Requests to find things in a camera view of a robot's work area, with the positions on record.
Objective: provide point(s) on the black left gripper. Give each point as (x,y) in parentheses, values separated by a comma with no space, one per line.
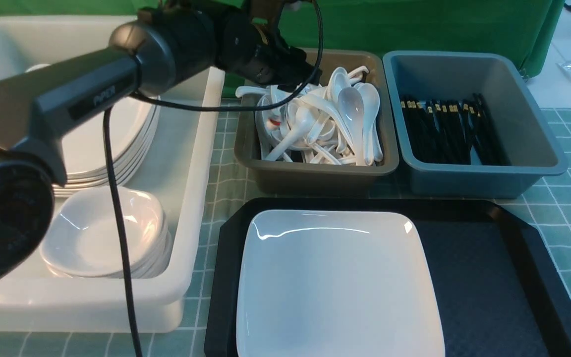
(265,61)

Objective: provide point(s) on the white small dish stack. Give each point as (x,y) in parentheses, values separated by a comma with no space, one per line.
(83,241)

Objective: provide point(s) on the black serving tray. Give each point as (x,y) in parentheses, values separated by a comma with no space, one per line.
(497,289)

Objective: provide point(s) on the top white square plate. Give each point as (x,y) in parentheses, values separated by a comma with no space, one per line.
(83,148)

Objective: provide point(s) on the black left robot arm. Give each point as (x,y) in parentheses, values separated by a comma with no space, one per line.
(165,46)

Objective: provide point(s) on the brown plastic bin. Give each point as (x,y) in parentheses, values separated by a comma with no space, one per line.
(278,177)

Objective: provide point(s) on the white ceramic spoons pile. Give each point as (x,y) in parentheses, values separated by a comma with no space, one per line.
(335,124)

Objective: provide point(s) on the black chopsticks bundle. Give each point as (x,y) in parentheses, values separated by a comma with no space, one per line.
(453,131)

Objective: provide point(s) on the large white rice plate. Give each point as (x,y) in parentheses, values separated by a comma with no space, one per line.
(317,283)

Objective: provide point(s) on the blue-grey plastic bin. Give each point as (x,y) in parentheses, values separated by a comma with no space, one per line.
(525,135)

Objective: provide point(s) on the white plate stack lower plates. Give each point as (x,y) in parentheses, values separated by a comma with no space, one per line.
(124,167)

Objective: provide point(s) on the green backdrop cloth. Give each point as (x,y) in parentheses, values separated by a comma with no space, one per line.
(519,30)

